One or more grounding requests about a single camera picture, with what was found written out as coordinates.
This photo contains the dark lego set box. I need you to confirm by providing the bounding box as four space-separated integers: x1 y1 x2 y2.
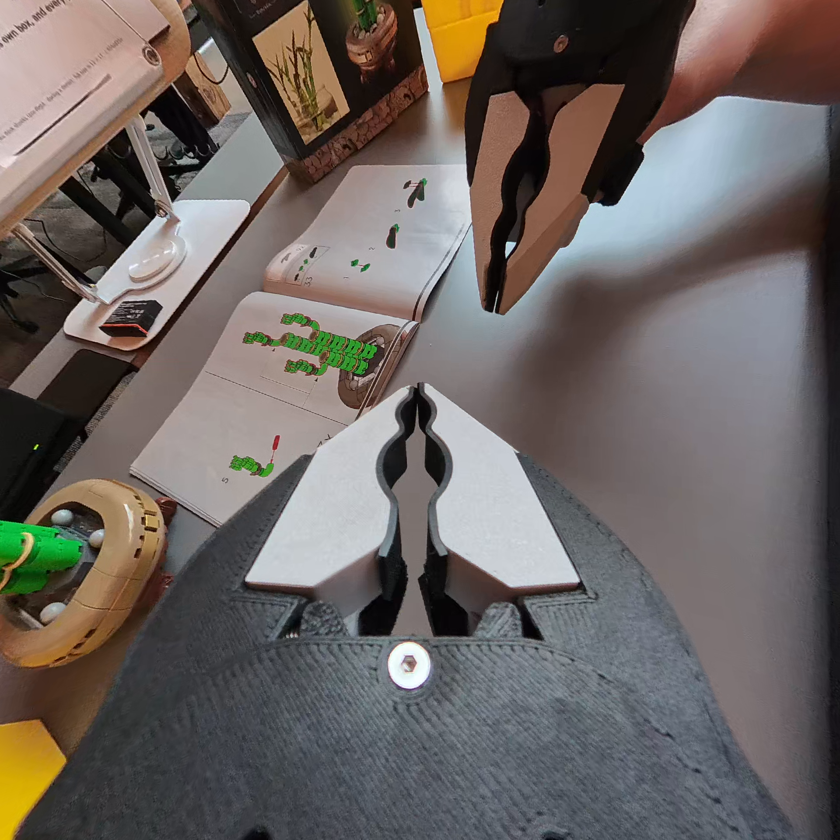
193 0 431 183

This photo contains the yellow plastic box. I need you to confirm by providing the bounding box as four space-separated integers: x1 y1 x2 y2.
420 0 506 83

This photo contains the small black box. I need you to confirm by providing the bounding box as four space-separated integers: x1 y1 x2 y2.
100 300 164 339

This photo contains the white stand base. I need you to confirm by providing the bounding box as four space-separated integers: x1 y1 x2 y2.
13 118 252 343

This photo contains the open lego instruction booklet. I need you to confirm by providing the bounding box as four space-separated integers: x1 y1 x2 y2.
129 164 473 529

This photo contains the flat yellow tray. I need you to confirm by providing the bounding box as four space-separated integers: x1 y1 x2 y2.
0 720 68 840

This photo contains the black device with green light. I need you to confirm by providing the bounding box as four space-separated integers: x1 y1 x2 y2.
0 387 88 521

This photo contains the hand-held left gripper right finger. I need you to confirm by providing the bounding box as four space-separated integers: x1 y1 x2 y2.
417 382 583 611

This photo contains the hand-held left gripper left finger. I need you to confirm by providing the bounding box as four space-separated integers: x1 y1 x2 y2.
245 385 421 611

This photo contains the tan lego pot model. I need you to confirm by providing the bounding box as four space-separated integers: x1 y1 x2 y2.
0 479 178 668

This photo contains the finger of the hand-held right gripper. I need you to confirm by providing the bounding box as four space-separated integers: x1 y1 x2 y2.
494 80 626 317
470 87 549 313

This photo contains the person's right forearm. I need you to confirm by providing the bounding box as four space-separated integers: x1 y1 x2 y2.
640 0 840 144

